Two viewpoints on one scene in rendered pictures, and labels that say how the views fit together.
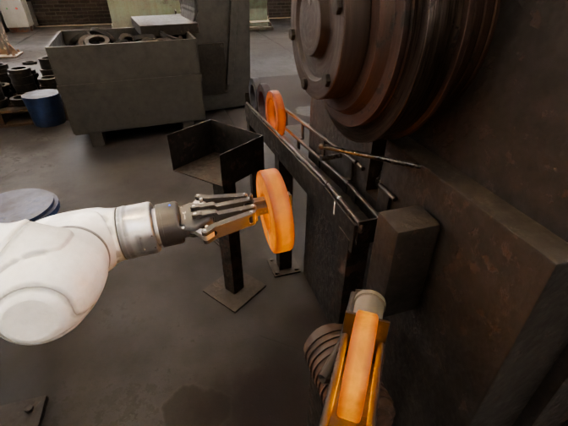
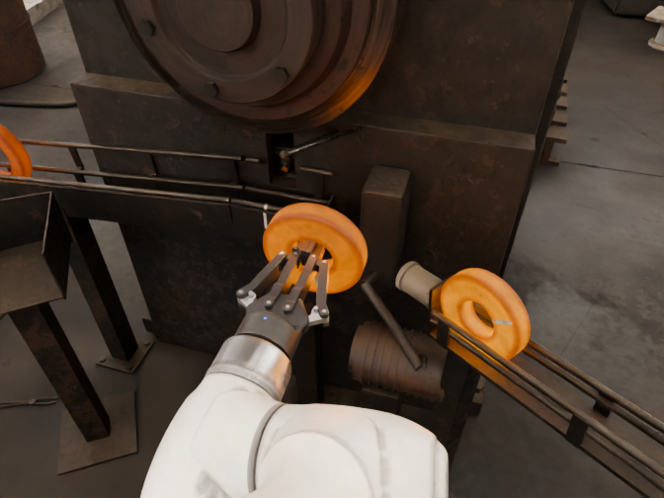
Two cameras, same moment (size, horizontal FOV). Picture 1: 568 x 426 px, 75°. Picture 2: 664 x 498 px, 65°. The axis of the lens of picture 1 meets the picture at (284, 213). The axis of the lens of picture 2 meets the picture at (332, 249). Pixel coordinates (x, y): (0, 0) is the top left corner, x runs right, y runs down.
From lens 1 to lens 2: 0.55 m
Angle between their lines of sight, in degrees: 44
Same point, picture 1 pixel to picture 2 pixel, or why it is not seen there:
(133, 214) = (257, 357)
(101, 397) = not seen: outside the picture
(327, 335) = (371, 340)
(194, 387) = not seen: outside the picture
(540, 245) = (513, 142)
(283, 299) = (173, 385)
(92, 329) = not seen: outside the picture
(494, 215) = (465, 137)
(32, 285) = (434, 450)
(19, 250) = (370, 450)
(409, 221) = (393, 182)
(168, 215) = (282, 328)
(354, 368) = (516, 309)
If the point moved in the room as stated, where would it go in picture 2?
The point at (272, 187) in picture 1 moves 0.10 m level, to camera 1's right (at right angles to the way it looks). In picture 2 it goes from (333, 220) to (371, 186)
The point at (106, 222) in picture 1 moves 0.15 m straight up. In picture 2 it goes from (248, 390) to (230, 290)
